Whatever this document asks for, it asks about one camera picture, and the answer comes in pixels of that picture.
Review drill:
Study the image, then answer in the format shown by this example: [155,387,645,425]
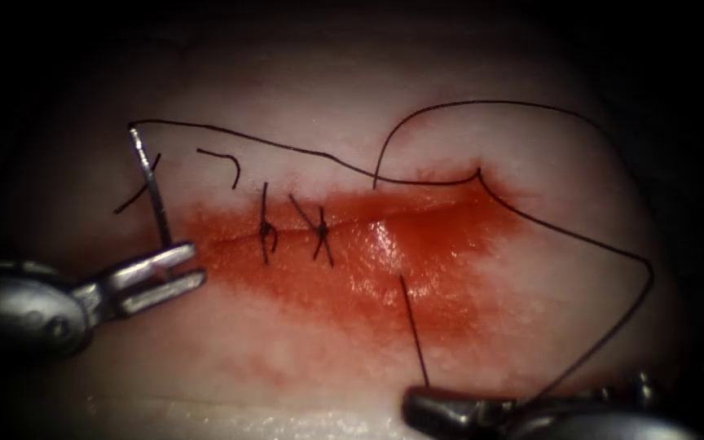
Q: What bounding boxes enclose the right arm needle driver jaw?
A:
[402,385,517,440]

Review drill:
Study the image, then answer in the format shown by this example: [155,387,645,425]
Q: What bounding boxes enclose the right arm needle driver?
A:
[501,371,704,440]

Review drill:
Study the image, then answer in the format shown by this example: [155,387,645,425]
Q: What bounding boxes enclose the left arm needle driver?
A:
[0,260,122,362]

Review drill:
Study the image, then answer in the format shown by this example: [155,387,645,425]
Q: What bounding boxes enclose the left arm needle driver jaw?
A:
[114,270,209,318]
[102,241,198,293]

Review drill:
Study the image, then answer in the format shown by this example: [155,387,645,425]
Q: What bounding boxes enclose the curved steel needle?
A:
[128,125,174,249]

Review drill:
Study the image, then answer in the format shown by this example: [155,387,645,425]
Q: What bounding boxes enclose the short cut black thread piece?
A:
[196,147,242,191]
[113,152,162,216]

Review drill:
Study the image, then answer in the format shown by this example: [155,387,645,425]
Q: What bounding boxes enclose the tissue pad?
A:
[0,24,702,440]

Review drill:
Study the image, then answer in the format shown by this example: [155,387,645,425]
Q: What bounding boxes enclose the black stitching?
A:
[257,181,336,269]

